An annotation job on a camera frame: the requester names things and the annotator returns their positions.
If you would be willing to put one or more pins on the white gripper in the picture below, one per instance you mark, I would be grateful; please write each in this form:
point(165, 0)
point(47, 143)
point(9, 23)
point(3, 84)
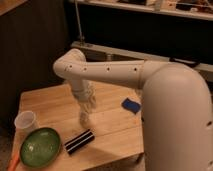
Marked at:
point(87, 95)

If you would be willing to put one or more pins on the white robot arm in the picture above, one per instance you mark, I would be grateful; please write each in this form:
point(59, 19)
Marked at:
point(177, 106)

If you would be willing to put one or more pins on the blue sponge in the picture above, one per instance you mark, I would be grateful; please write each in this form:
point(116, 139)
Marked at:
point(130, 105)

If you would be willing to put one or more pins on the wooden table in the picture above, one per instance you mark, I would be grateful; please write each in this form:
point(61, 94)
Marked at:
point(118, 132)

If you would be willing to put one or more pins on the clear plastic cup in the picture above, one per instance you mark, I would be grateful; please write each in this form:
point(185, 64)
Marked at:
point(26, 121)

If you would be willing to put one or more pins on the green bowl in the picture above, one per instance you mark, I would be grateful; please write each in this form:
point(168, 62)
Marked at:
point(40, 147)

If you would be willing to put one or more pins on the metal pole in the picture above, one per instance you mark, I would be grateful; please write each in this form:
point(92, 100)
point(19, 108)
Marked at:
point(81, 36)

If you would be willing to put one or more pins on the white shelf rail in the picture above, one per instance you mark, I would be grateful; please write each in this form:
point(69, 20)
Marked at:
point(97, 52)

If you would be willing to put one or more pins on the black handle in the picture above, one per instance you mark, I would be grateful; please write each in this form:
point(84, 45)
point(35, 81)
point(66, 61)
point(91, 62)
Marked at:
point(189, 64)

